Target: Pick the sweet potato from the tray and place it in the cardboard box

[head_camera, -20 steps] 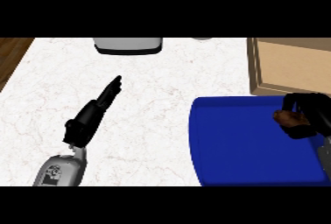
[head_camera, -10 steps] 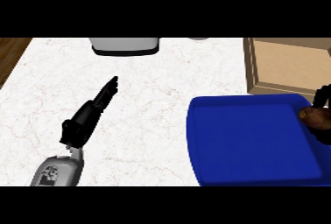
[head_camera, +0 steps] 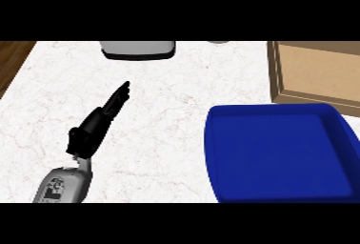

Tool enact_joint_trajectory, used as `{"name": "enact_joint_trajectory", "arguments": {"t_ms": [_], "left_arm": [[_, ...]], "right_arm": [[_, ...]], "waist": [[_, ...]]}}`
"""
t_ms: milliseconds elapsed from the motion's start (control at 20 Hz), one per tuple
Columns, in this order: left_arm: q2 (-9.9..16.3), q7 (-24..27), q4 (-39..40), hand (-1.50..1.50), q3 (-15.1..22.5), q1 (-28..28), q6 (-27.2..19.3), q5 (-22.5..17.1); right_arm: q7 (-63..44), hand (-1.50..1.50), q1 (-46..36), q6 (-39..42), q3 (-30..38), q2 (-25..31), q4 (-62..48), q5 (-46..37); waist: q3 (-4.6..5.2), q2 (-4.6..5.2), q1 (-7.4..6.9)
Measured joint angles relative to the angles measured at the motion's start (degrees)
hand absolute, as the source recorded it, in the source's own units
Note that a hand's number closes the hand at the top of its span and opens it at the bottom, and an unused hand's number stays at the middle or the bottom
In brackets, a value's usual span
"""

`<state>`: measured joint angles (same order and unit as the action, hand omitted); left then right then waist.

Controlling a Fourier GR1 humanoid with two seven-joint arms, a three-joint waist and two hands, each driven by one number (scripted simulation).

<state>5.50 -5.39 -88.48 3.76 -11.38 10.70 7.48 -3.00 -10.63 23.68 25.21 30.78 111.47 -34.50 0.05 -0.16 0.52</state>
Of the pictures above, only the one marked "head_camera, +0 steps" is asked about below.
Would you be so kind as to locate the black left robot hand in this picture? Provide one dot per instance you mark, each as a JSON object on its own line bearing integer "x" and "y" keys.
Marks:
{"x": 96, "y": 127}

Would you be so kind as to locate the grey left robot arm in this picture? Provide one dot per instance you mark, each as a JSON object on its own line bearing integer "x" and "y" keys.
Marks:
{"x": 64, "y": 186}

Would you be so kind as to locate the blue plastic tray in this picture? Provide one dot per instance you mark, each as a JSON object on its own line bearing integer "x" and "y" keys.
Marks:
{"x": 279, "y": 155}

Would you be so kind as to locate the brown cardboard box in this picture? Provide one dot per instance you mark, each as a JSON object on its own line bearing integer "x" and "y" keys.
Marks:
{"x": 319, "y": 71}

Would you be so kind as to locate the grey and black appliance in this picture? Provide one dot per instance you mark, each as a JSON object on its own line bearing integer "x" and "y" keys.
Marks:
{"x": 138, "y": 49}

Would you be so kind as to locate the small grey object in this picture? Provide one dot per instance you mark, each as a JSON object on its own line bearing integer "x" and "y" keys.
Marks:
{"x": 219, "y": 42}

